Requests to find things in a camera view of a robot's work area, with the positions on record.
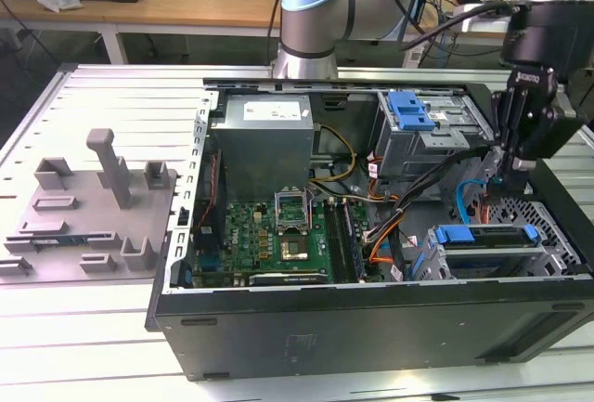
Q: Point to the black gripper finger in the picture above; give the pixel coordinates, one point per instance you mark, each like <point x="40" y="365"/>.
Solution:
<point x="517" y="174"/>

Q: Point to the hard disk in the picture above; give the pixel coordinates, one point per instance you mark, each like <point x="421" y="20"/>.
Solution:
<point x="455" y="235"/>

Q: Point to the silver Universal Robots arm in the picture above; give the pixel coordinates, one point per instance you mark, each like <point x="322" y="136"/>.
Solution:
<point x="315" y="26"/>

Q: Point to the metal disk bay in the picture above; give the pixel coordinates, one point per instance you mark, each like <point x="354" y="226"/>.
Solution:
<point x="547" y="258"/>

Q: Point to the wooden desk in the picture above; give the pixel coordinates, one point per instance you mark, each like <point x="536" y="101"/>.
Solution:
<point x="162" y="7"/>
<point x="487" y="39"/>

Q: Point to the metal optical drive cage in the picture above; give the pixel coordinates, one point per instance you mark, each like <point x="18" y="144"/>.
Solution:
<point x="417" y="151"/>

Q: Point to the blue plastic latch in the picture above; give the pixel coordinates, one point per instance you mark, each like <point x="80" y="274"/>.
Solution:
<point x="408" y="109"/>

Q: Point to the black RAM slot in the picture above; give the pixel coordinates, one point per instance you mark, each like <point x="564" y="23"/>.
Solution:
<point x="338" y="239"/>
<point x="354" y="239"/>
<point x="346" y="239"/>
<point x="331" y="239"/>

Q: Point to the CPU socket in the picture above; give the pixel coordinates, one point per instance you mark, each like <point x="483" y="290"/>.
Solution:
<point x="293" y="249"/>

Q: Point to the black PC case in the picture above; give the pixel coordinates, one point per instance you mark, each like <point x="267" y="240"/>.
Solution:
<point x="325" y="328"/>

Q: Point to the black graphics card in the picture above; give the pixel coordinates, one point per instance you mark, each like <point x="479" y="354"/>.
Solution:
<point x="287" y="278"/>

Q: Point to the grey power supply unit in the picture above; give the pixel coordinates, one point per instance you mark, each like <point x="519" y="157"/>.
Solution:
<point x="260" y="151"/>

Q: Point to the green motherboard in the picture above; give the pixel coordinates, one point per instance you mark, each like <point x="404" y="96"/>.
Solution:
<point x="250" y="235"/>

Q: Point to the black case fan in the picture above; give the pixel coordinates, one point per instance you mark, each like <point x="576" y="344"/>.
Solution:
<point x="211" y="235"/>

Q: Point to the grey parts rack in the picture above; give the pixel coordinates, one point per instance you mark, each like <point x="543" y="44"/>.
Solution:
<point x="93" y="216"/>

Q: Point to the green RAM stick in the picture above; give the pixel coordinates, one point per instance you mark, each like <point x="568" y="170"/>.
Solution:
<point x="58" y="239"/>

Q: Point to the black wrist camera block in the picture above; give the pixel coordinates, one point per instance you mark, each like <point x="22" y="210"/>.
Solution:
<point x="552" y="133"/>

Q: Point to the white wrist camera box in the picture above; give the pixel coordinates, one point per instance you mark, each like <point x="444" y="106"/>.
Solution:
<point x="478" y="16"/>

